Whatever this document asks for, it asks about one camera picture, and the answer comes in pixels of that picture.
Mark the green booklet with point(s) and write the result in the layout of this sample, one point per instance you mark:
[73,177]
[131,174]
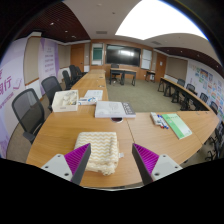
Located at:
[178,126]

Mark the round dark table grommet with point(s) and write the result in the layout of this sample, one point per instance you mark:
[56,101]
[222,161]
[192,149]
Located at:
[117,120]

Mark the row of black office chairs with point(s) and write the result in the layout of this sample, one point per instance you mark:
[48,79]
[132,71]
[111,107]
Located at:
[71,75]

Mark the open white cardboard box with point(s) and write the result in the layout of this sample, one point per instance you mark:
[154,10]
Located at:
[65,101]

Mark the bright ceiling light panel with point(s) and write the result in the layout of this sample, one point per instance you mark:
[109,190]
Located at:
[156,21]

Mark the black mesh office chair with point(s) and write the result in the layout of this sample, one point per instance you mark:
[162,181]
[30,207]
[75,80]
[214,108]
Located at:
[28,111]
[51,87]

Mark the large black wall screen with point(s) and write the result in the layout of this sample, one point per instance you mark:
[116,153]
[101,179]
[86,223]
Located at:
[123,55]

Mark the large white flat book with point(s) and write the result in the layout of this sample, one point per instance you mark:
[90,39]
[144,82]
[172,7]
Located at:
[111,109]

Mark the small white and blue pack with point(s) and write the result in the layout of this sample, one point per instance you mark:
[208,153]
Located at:
[87,101]

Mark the green framed wall board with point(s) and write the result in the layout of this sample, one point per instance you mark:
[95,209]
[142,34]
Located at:
[97,54]

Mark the brown wooden door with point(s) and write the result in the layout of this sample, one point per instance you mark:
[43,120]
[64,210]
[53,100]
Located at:
[77,57]

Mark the group of black side chairs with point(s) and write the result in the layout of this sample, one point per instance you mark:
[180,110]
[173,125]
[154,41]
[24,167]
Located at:
[200,96]

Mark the pack of coloured markers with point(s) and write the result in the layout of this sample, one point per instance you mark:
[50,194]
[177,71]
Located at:
[159,120]

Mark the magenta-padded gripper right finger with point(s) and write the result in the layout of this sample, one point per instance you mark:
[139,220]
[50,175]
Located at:
[148,161]

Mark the white paper sheet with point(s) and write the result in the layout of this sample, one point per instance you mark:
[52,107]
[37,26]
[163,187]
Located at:
[95,94]

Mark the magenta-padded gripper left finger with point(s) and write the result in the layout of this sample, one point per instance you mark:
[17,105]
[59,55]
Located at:
[75,160]

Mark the purple and white wall banner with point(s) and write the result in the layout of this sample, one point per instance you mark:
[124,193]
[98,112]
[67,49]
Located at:
[48,61]

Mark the long wooden side table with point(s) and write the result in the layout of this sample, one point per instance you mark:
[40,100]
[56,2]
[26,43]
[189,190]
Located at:
[181,88]

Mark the colourful wall picture display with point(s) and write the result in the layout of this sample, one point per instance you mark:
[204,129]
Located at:
[210,85]

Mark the dark desk under screen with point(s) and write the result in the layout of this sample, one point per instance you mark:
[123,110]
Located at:
[122,70]

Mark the white wall whiteboard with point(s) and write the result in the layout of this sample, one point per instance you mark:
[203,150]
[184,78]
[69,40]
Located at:
[146,59]

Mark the small dark side table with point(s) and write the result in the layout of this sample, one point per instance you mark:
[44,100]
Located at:
[150,73]

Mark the beige zigzag striped towel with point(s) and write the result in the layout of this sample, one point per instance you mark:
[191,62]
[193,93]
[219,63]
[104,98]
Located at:
[101,150]

